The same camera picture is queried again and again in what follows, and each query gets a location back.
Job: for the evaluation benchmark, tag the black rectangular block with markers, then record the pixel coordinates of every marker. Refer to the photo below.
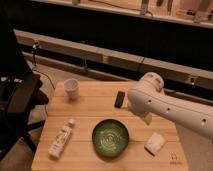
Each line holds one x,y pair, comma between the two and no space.
119,99

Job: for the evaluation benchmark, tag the cream gripper tool tip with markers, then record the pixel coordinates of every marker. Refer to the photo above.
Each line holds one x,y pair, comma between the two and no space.
148,119

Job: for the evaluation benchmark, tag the wooden table board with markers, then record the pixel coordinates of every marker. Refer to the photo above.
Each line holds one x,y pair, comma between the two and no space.
96,103

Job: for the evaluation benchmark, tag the black office chair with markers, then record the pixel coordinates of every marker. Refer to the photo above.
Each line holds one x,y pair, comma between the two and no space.
19,93

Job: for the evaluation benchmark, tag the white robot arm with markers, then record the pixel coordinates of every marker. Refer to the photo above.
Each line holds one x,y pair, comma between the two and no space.
145,96

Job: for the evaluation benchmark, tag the white paper cup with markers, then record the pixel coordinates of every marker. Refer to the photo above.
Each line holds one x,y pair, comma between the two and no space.
71,87

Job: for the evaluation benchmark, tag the green ceramic bowl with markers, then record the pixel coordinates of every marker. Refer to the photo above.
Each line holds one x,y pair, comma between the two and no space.
110,138

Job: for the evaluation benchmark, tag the white plastic bottle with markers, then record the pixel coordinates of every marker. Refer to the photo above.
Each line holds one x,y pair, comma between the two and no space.
59,143

